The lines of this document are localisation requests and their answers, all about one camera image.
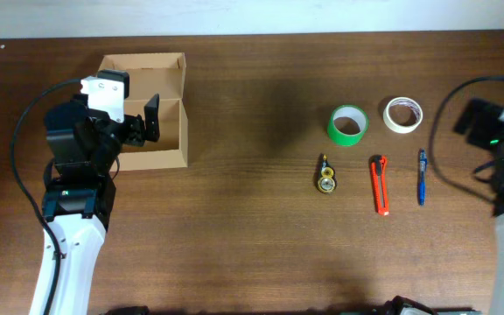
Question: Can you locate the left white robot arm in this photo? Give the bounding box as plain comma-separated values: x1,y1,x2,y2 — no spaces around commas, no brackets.
30,69,160,314

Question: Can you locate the orange utility knife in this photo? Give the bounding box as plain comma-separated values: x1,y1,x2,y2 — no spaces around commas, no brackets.
369,155,389,216

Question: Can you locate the white masking tape roll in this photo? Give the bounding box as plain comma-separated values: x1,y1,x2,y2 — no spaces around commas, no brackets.
382,97,424,134

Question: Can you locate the blue ballpoint pen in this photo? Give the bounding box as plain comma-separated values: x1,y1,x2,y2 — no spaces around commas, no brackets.
417,149,428,206

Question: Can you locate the green tape roll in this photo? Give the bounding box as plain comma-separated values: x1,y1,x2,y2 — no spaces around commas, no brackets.
327,105,369,147

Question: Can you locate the brown cardboard box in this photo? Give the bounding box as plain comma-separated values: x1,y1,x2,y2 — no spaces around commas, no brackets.
96,52,190,172

